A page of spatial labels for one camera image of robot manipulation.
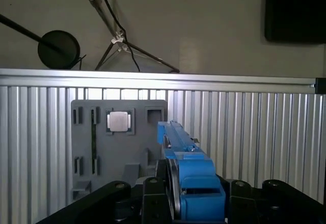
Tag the metal tripod stand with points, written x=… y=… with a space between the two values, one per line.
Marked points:
x=102 y=7

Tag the black table corner bracket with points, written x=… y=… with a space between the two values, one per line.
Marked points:
x=321 y=86

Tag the large black rounded panel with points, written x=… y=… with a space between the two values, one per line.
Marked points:
x=295 y=7

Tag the grey parts rack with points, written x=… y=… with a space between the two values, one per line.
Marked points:
x=119 y=147

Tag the dark green RAM stick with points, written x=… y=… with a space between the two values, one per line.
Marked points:
x=93 y=137

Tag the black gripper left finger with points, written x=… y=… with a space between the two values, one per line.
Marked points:
x=155 y=201

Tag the silver CPU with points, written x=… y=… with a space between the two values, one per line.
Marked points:
x=119 y=121

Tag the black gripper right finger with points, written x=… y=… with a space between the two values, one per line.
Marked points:
x=254 y=203

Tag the black round stand base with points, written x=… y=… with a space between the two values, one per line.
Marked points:
x=59 y=49

